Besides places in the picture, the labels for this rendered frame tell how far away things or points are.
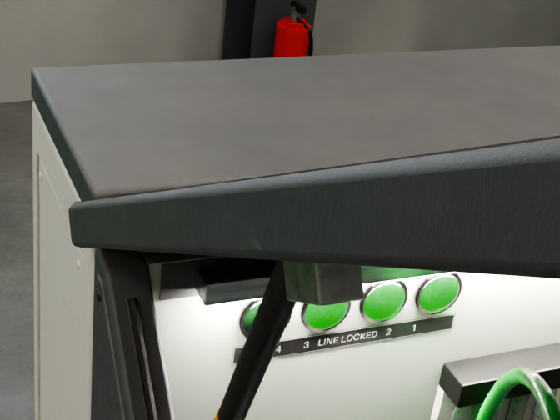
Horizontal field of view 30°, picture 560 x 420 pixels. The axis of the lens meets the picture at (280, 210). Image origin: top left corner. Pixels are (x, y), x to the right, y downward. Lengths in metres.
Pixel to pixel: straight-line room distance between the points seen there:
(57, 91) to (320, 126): 0.26
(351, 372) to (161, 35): 3.95
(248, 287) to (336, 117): 0.25
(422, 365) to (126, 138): 0.37
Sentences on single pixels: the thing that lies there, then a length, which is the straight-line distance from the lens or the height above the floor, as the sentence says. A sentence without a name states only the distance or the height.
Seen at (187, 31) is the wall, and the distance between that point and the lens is 4.95.
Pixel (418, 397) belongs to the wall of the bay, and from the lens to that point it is 1.10.
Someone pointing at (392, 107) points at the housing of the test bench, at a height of 1.50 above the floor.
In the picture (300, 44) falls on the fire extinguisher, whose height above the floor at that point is 0.40.
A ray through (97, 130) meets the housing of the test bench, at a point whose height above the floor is 1.50.
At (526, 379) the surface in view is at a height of 1.42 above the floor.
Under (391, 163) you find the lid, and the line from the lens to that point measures 0.35.
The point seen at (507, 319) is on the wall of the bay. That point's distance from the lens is 1.10.
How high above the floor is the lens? 1.91
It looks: 29 degrees down
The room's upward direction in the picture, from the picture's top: 7 degrees clockwise
